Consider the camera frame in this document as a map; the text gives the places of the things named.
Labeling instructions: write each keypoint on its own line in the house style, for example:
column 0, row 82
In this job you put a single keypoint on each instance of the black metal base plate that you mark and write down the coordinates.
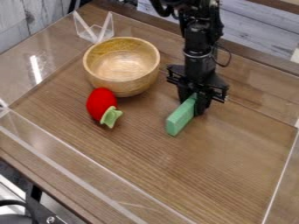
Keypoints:
column 42, row 214

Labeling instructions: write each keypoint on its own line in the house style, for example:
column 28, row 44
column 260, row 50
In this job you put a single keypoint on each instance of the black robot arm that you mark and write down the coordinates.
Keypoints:
column 201, row 30

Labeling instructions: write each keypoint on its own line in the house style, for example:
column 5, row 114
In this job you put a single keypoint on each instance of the clear acrylic corner bracket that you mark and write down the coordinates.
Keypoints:
column 95, row 33

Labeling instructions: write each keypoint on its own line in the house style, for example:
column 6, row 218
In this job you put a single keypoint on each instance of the green rectangular block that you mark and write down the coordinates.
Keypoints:
column 180, row 116

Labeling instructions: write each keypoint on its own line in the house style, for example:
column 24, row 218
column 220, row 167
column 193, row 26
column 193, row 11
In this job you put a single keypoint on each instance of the black table leg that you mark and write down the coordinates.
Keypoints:
column 36, row 193

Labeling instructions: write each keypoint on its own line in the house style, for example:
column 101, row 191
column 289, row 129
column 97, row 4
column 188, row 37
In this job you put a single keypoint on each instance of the red plush strawberry toy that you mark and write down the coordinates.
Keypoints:
column 101, row 106

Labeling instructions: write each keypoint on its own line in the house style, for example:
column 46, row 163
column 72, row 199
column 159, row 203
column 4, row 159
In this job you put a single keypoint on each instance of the brown wooden bowl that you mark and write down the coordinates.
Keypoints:
column 121, row 64

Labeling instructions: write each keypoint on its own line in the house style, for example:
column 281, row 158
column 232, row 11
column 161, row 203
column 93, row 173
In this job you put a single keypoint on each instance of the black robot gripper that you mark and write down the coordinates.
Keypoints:
column 209, row 87

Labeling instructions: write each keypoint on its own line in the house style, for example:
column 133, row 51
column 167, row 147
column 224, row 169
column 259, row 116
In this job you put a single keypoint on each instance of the clear acrylic table barrier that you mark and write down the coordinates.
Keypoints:
column 132, row 175

